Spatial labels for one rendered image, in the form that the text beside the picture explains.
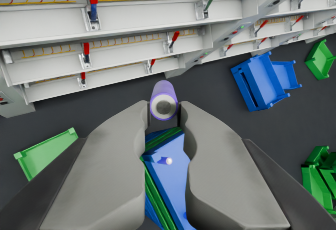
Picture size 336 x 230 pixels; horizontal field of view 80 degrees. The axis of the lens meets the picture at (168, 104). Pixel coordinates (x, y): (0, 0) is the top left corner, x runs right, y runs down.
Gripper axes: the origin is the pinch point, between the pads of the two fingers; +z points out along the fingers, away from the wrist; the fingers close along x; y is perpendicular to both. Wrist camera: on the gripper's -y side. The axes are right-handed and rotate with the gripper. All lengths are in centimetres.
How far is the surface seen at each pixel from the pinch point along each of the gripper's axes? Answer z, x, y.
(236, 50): 100, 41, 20
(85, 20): 30.4, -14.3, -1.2
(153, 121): 73, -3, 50
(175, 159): 31.4, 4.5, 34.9
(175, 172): 29.2, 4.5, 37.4
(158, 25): 37.9, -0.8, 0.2
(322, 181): 80, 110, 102
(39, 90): 52, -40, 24
